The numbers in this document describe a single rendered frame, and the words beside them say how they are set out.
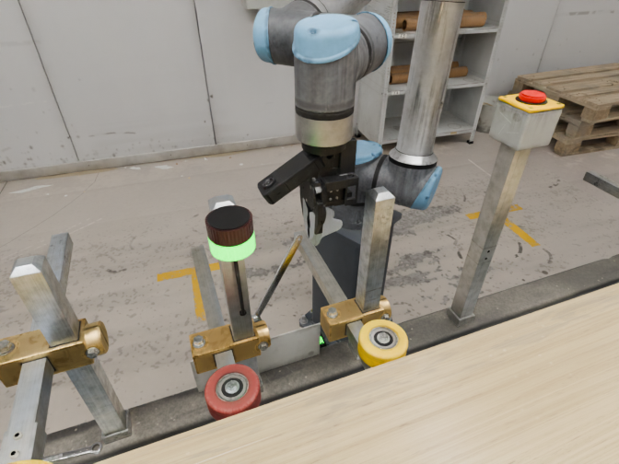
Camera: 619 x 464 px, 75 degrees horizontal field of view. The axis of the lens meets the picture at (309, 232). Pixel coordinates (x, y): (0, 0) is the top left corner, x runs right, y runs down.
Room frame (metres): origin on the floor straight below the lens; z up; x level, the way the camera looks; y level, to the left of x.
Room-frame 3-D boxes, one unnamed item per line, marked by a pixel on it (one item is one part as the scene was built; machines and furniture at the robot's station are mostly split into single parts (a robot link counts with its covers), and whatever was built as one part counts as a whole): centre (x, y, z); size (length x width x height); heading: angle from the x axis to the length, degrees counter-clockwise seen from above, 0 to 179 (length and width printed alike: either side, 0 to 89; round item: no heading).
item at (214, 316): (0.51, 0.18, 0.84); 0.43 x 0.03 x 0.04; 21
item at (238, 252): (0.42, 0.10, 1.11); 0.06 x 0.06 x 0.02
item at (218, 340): (0.46, 0.14, 0.85); 0.14 x 0.06 x 0.05; 111
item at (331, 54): (0.61, -0.02, 1.28); 0.10 x 0.09 x 0.12; 151
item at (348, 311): (0.55, -0.09, 0.82); 0.14 x 0.06 x 0.05; 111
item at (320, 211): (0.58, -0.01, 1.05); 0.05 x 0.02 x 0.09; 21
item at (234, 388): (0.33, 0.11, 0.85); 0.08 x 0.08 x 0.11
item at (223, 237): (0.42, 0.10, 1.13); 0.06 x 0.06 x 0.02
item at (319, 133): (0.61, -0.02, 1.20); 0.10 x 0.09 x 0.05; 21
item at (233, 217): (0.42, 0.10, 1.04); 0.06 x 0.06 x 0.22; 21
